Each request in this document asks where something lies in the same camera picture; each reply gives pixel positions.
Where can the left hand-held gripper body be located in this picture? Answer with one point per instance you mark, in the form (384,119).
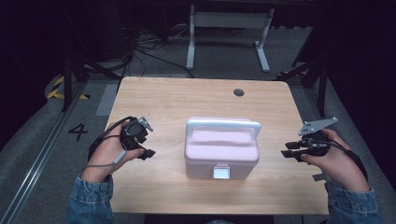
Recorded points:
(134,132)

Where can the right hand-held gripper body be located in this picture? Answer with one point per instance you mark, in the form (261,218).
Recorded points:
(315,137)

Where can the person's left hand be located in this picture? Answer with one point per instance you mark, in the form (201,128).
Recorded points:
(109,153)

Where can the person's right hand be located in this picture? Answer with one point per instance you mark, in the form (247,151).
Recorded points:
(336,165)

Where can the black metal stand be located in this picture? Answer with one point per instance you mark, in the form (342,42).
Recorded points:
(311,71)
(81,65)

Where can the yellow black floor tape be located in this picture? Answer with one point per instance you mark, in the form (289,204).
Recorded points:
(62,90)

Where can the aluminium floor rail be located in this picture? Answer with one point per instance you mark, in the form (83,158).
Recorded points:
(37,155)

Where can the white metal table frame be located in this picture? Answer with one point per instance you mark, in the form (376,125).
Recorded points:
(229,35)

